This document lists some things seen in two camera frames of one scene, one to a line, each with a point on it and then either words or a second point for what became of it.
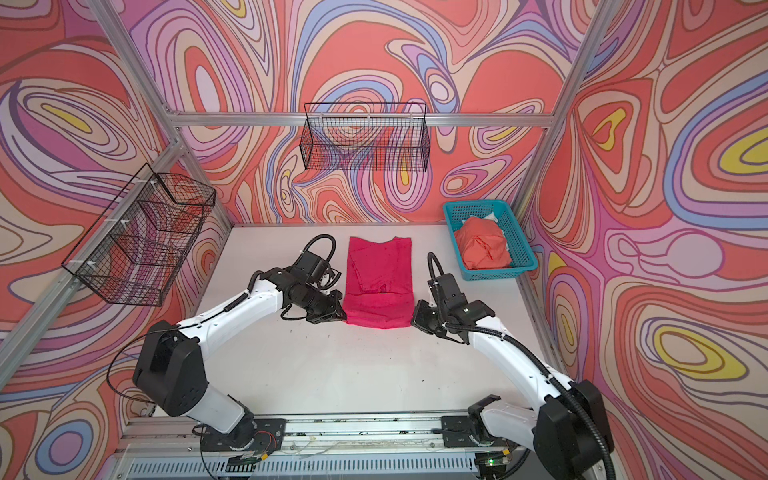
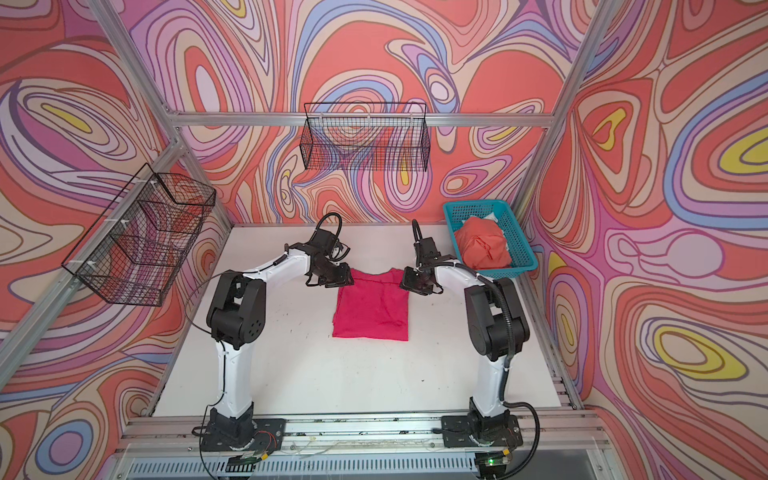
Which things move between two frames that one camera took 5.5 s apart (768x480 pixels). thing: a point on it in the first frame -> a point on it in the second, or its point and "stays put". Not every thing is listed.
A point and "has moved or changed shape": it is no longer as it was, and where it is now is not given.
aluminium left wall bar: x=33 y=328 stays put
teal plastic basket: x=521 y=254 stays put
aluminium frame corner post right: x=595 y=34 stays put
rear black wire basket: x=360 y=136 stays put
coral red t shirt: x=481 y=244 stays put
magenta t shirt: x=379 y=292 has moved or changed shape
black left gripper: x=335 y=311 -> x=346 y=278
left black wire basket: x=134 y=252 stays put
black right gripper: x=420 y=319 -> x=409 y=283
